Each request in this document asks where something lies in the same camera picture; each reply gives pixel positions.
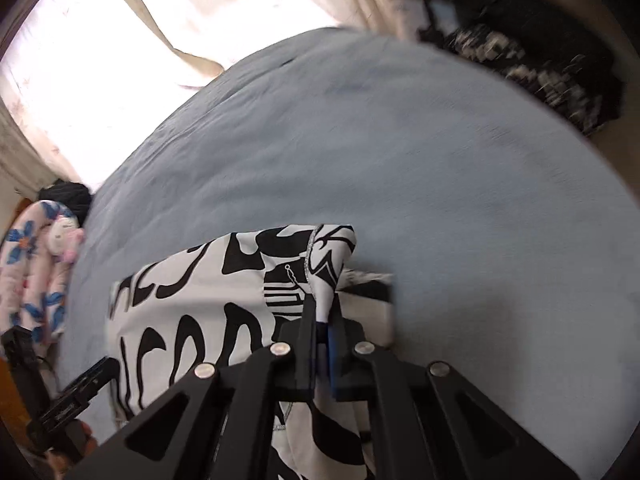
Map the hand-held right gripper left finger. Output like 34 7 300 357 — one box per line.
65 295 321 480

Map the pink and white cat plush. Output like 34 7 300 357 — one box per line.
45 212 86 263

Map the bed with blue sheet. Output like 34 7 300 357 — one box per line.
55 27 636 480

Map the black garment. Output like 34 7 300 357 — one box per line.
390 0 626 133

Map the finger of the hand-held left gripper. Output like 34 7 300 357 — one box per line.
59 356 122 404
0 326 41 376

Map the black and white patterned cloth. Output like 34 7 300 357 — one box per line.
420 20 606 126

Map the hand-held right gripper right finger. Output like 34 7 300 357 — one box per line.
327 305 581 480

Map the floral padded quilt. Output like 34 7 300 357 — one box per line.
0 200 83 346

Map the black and white printed jacket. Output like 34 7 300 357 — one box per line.
107 222 396 480

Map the black knit cloth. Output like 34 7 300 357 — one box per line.
39 180 93 221

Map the person's left hand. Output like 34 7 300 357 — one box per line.
46 419 102 468

